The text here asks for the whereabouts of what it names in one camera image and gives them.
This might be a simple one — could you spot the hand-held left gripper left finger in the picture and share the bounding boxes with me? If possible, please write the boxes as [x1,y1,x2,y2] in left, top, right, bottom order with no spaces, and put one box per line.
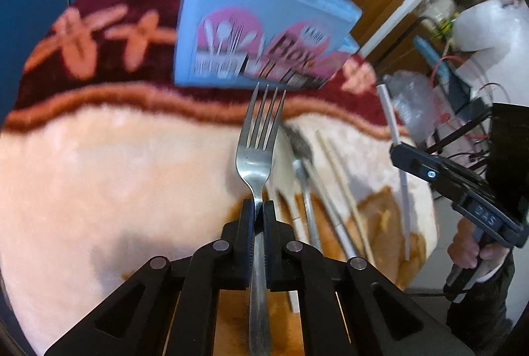
[43,198,254,356]

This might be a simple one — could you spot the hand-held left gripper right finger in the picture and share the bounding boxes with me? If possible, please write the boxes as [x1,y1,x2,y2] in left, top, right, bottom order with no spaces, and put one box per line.
[262,200,476,356]

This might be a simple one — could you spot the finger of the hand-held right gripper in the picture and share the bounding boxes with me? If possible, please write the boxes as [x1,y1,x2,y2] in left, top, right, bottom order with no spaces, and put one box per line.
[389,144,460,196]

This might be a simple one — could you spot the white chopstick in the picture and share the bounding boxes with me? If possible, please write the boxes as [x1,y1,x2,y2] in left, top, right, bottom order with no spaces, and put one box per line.
[276,190,309,242]
[378,82,415,262]

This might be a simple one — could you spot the metal fork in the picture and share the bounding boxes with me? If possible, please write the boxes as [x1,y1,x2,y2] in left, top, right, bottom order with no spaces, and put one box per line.
[235,82,287,356]

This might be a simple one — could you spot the blue utensil holder box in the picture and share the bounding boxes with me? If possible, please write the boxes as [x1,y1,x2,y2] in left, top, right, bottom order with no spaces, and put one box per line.
[173,0,363,92]

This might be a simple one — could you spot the person's right forearm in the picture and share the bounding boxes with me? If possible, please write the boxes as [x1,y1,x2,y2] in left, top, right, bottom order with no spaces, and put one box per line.
[445,257,518,341]

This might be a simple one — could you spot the person's right hand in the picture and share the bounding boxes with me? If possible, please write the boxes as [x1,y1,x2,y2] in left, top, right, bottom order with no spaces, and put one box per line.
[448,220,512,271]

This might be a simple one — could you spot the black metal rack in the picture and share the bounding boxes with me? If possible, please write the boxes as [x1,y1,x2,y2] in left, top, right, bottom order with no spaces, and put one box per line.
[408,15,495,159]

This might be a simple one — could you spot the small metal spoon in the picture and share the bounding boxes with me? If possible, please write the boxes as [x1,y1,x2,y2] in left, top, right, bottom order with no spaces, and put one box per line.
[291,158,323,254]

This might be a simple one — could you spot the clear plastic bag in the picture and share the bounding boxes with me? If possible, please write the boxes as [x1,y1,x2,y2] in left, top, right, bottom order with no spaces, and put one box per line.
[387,70,439,147]

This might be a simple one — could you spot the black box device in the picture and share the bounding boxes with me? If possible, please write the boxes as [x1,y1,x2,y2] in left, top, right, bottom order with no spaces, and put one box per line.
[485,102,529,225]

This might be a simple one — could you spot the blue pad on rack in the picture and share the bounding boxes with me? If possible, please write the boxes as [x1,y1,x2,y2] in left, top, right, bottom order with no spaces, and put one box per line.
[412,34,452,83]

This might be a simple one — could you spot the white plastic bag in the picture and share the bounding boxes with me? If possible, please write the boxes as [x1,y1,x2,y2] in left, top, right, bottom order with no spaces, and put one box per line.
[452,1,529,56]

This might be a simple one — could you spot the printed fleece blanket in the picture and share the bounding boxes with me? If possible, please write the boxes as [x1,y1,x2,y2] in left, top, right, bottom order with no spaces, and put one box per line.
[0,0,439,356]

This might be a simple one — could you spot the red cable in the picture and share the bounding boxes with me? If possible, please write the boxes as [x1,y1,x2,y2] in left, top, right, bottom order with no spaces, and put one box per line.
[429,55,510,122]

